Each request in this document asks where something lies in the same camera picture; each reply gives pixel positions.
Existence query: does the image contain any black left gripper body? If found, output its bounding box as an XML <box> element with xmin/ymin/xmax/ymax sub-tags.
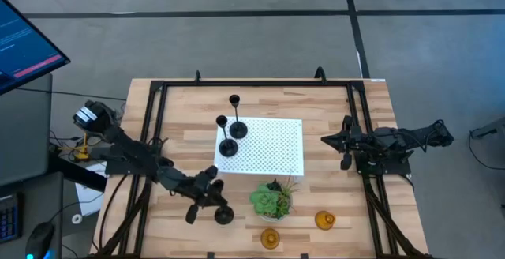
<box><xmin>185</xmin><ymin>165</ymin><xmax>219</xmax><ymax>225</ymax></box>

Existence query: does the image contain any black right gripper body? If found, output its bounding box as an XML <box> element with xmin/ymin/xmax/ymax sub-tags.
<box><xmin>339</xmin><ymin>114</ymin><xmax>366</xmax><ymax>171</ymax></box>

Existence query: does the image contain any black metal candlestick holder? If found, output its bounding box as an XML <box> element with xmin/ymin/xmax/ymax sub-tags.
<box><xmin>213</xmin><ymin>201</ymin><xmax>235</xmax><ymax>226</ymax></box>
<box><xmin>215</xmin><ymin>114</ymin><xmax>239</xmax><ymax>158</ymax></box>
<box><xmin>228</xmin><ymin>94</ymin><xmax>249</xmax><ymax>140</ymax></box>

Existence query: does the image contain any amber glass candle holder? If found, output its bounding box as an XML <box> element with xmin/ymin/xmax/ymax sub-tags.
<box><xmin>260</xmin><ymin>227</ymin><xmax>281</xmax><ymax>250</ymax></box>
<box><xmin>314</xmin><ymin>210</ymin><xmax>337</xmax><ymax>231</ymax></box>

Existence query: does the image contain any light green succulent plant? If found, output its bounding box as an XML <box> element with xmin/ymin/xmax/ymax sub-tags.
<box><xmin>249</xmin><ymin>183</ymin><xmax>282</xmax><ymax>217</ymax></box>

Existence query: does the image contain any white perforated metal shelf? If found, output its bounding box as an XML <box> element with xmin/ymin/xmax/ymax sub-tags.
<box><xmin>213</xmin><ymin>117</ymin><xmax>306</xmax><ymax>178</ymax></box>

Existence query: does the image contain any dark spiky plant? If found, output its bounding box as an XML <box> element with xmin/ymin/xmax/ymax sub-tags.
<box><xmin>266</xmin><ymin>170</ymin><xmax>300</xmax><ymax>220</ymax></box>

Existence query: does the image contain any white paper sheet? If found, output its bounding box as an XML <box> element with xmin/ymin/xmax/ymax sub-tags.
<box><xmin>73</xmin><ymin>162</ymin><xmax>110</xmax><ymax>217</ymax></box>

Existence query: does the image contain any black diagonal desk beam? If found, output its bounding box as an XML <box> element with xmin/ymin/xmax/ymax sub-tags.
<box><xmin>47</xmin><ymin>152</ymin><xmax>108</xmax><ymax>193</ymax></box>

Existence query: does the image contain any yellow connector block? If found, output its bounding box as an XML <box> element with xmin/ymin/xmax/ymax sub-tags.
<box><xmin>75</xmin><ymin>132</ymin><xmax>92</xmax><ymax>162</ymax></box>

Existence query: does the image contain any grey equipment base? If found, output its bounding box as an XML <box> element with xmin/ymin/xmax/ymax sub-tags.
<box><xmin>481</xmin><ymin>116</ymin><xmax>505</xmax><ymax>142</ymax></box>

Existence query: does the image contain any dark grey desk surface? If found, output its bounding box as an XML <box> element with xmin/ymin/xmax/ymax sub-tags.
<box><xmin>0</xmin><ymin>171</ymin><xmax>65</xmax><ymax>259</ymax></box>

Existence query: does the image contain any black computer mouse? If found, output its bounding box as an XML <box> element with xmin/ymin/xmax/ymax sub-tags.
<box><xmin>24</xmin><ymin>221</ymin><xmax>56</xmax><ymax>259</ymax></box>

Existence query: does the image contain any black computer keyboard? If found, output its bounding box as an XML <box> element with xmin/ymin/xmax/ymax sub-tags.
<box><xmin>0</xmin><ymin>193</ymin><xmax>23</xmax><ymax>244</ymax></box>

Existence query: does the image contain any blue-screen computer monitor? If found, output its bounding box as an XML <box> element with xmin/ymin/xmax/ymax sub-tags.
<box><xmin>0</xmin><ymin>0</ymin><xmax>72</xmax><ymax>96</ymax></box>

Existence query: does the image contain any black aluminium table frame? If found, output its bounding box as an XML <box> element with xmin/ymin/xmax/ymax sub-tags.
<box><xmin>88</xmin><ymin>77</ymin><xmax>433</xmax><ymax>259</ymax></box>

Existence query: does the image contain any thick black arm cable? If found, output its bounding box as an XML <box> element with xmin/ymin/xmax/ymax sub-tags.
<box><xmin>97</xmin><ymin>174</ymin><xmax>131</xmax><ymax>252</ymax></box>

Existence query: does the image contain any black floor cable loop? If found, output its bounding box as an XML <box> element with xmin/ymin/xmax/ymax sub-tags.
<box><xmin>467</xmin><ymin>126</ymin><xmax>505</xmax><ymax>171</ymax></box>

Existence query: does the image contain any thin black monitor cable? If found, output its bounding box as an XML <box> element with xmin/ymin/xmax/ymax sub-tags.
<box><xmin>16</xmin><ymin>87</ymin><xmax>127</xmax><ymax>102</ymax></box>

